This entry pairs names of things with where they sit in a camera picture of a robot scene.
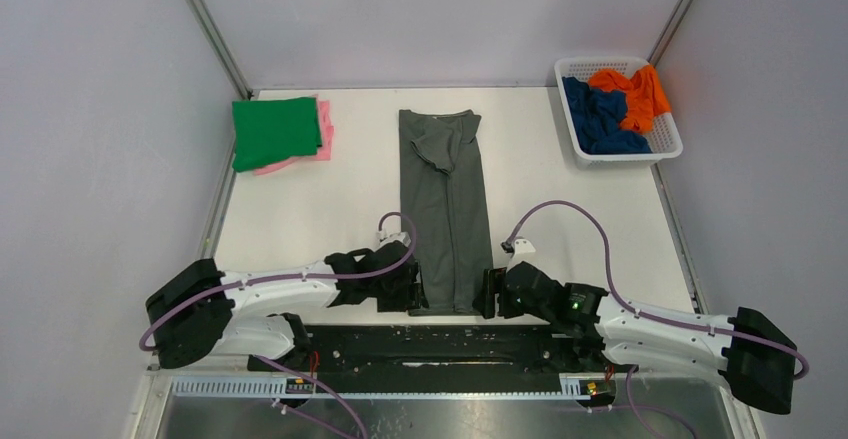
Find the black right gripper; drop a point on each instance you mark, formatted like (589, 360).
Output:
(497, 292)

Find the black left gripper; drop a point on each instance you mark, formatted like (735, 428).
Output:
(411, 286)

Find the grey t-shirt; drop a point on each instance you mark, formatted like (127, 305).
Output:
(442, 191)

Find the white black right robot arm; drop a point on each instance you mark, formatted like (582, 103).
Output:
(746, 353)

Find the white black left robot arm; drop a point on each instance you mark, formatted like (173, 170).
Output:
(204, 311)

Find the blue t-shirt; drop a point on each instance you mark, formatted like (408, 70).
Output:
(596, 116)

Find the folded pink t-shirt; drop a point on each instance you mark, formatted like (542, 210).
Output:
(324, 150)

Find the white plastic laundry basket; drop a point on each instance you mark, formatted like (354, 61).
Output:
(664, 140)

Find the folded green t-shirt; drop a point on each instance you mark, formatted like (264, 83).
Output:
(271, 131)

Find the orange t-shirt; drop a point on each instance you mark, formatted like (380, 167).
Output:
(645, 97)

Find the aluminium frame rail right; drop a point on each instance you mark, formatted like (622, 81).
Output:
(669, 30)

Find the aluminium frame rail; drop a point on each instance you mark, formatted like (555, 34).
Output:
(220, 49)
(669, 30)

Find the aluminium frame rail left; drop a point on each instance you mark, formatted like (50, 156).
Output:
(220, 49)

